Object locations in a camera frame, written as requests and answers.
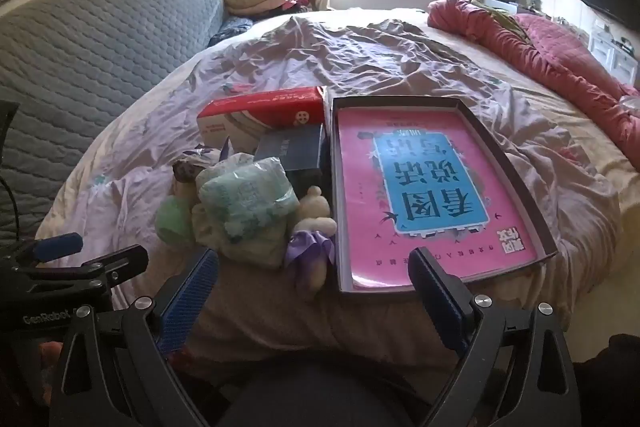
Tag printed white tissue packet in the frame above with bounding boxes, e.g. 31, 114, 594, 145
195, 155, 301, 243

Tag white drawer cabinet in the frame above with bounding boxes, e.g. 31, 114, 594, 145
587, 19, 640, 85

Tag black cable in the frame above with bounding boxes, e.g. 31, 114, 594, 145
0, 177, 20, 235

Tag pale green cloth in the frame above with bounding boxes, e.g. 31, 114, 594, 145
192, 202, 296, 270

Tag dark blue box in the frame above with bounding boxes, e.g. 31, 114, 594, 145
253, 123, 331, 202

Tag blue patterned cloth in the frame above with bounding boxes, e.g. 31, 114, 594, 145
207, 16, 253, 48

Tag purple printed blanket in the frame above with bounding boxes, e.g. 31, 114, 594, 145
85, 14, 621, 358

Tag leopard print plush toy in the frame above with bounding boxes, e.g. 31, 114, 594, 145
172, 159, 203, 185

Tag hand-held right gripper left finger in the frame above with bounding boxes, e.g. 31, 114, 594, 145
50, 248, 221, 427

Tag yellow green printed cloth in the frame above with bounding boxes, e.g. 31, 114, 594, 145
475, 0, 531, 42

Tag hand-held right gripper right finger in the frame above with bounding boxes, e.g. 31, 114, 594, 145
410, 247, 583, 427

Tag cream plush toy purple bow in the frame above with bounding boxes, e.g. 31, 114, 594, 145
285, 185, 338, 293

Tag pink quilt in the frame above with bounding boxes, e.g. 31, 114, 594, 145
426, 0, 640, 158

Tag red tissue box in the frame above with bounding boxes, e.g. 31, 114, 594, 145
196, 86, 326, 152

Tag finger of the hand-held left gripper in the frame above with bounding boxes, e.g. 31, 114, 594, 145
30, 244, 150, 295
10, 233, 84, 264

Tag pink book with blue label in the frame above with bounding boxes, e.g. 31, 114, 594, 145
330, 96, 558, 295

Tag green plush ball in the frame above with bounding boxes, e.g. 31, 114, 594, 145
154, 196, 196, 244

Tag grey quilted headboard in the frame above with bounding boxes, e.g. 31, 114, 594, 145
0, 0, 226, 258

